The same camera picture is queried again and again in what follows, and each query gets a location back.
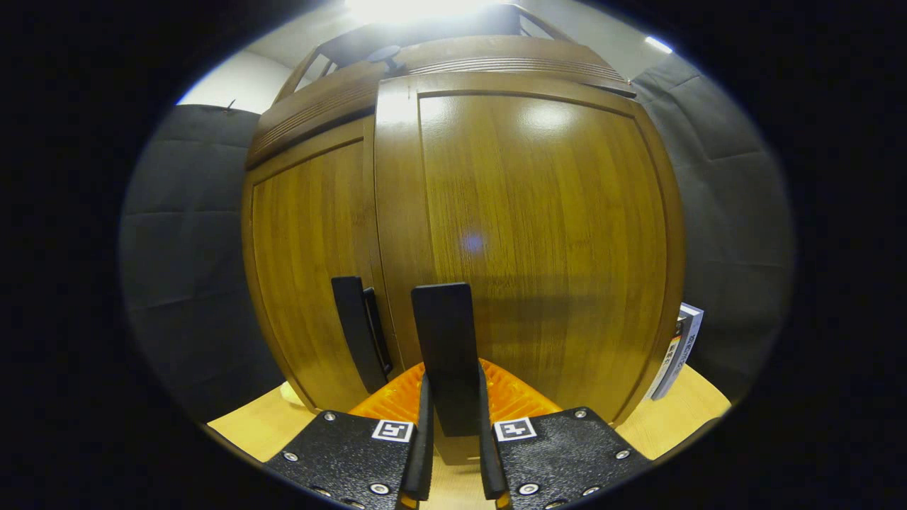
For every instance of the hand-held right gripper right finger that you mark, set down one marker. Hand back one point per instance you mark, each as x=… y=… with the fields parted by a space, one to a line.
x=560 y=453

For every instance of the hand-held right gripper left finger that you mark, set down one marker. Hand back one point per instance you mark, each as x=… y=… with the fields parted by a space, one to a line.
x=354 y=453

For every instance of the wooden shoe cabinet door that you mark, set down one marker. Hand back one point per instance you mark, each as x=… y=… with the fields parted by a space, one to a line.
x=305 y=248
x=538 y=212

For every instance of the wooden double-door shoe cabinet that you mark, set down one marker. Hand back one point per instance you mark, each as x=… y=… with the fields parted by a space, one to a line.
x=425 y=35

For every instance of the yellow plush toy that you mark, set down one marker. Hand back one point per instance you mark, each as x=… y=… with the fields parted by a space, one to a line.
x=292 y=394

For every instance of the brown spine book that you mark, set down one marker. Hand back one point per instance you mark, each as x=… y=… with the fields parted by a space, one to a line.
x=673 y=354

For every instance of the grey blue book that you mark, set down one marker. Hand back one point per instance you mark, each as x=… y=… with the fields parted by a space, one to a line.
x=689 y=340

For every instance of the black backdrop cloth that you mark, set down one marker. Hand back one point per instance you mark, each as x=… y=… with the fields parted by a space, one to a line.
x=184 y=283

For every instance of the small ceiling light panel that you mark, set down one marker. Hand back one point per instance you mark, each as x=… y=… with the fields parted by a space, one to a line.
x=657 y=44

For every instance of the large ceiling light panel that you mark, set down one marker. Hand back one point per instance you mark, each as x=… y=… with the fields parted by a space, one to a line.
x=418 y=8

